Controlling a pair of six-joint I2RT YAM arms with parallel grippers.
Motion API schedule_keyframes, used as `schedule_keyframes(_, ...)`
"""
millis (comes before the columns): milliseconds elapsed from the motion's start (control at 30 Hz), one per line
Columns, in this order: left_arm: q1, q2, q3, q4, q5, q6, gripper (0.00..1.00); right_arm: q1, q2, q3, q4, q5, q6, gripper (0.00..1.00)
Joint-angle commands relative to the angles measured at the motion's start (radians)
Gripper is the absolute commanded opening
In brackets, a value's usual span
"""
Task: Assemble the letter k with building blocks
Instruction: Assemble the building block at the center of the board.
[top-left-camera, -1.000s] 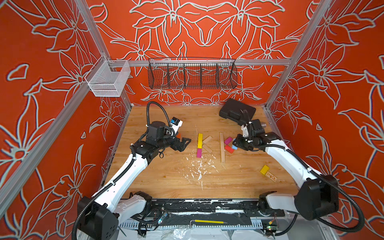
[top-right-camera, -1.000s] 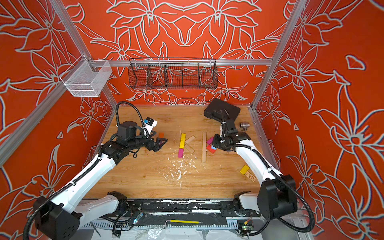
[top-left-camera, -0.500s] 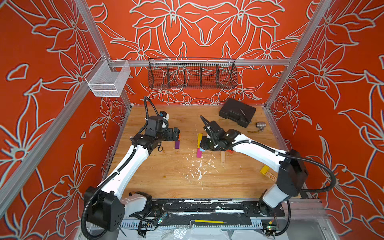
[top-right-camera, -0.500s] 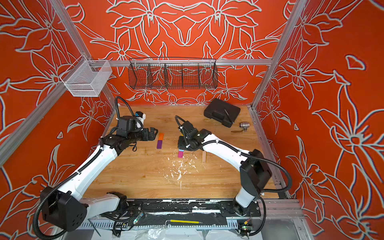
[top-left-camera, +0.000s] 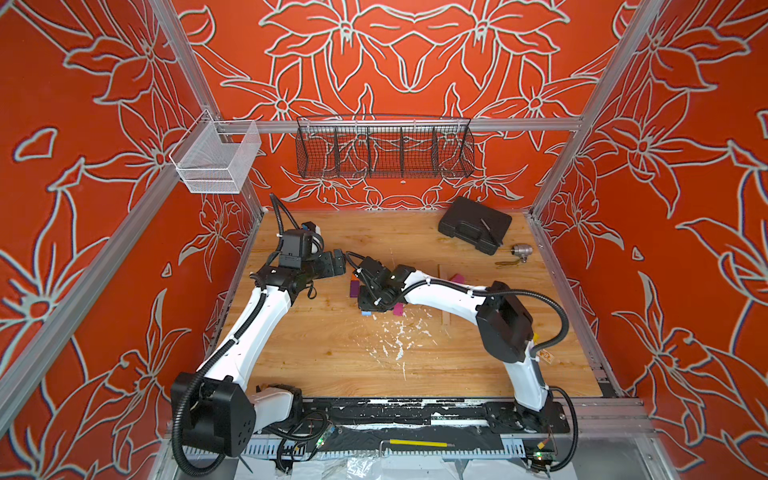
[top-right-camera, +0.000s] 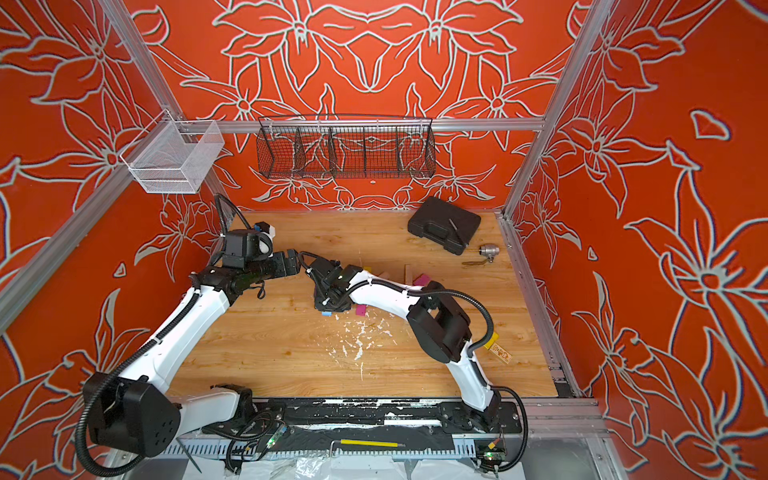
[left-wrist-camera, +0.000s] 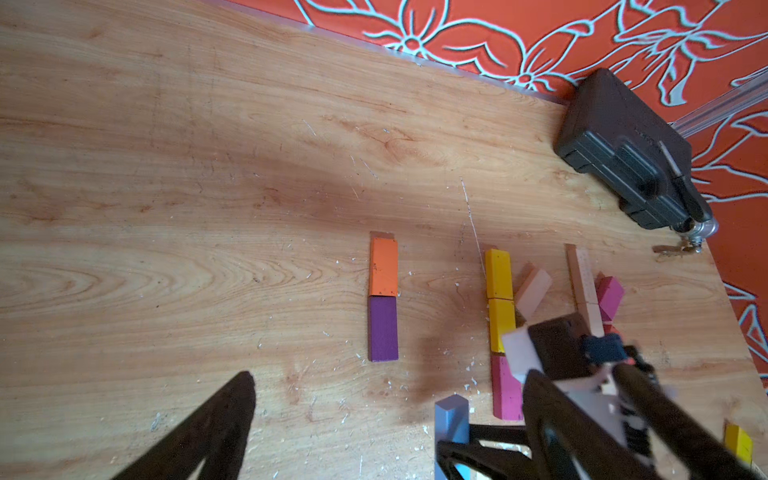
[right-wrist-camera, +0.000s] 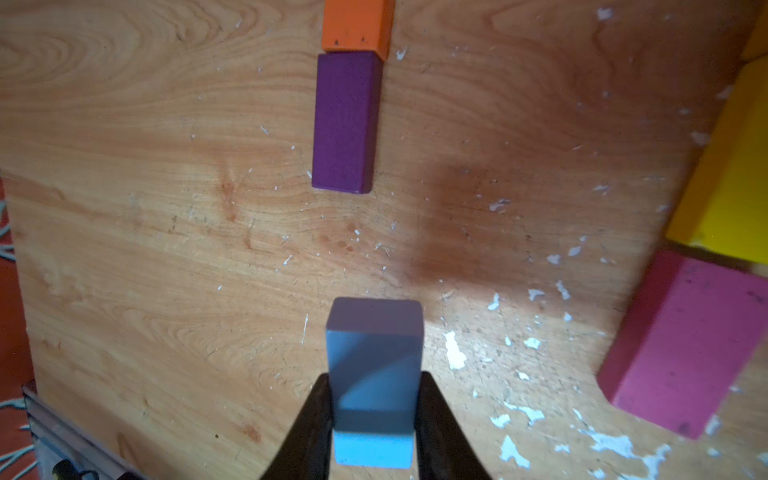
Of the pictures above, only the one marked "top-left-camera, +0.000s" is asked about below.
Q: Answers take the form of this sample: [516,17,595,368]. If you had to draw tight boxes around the printed natural wood block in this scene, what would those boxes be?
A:
[537,349,554,364]

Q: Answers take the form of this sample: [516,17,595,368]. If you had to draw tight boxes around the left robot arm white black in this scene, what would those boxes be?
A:
[171,195,346,478]

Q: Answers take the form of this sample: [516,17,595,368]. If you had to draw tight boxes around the black wire wall basket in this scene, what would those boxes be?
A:
[295,114,476,180]

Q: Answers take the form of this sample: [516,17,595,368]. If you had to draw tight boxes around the white mesh wall basket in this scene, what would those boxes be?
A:
[170,111,262,194]

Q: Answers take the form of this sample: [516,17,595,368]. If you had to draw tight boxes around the black plastic tool case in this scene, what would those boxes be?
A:
[438,197,512,256]

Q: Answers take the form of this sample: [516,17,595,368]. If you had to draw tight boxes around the yellow pencil on rail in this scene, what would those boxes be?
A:
[387,439,455,448]

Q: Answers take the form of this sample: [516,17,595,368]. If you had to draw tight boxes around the purple building block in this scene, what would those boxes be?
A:
[349,280,360,298]

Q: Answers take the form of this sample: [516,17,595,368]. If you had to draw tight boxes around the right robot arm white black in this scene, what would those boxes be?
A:
[345,252,570,433]

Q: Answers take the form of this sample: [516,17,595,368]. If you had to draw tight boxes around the small silver metal fitting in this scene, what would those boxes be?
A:
[510,243,534,263]

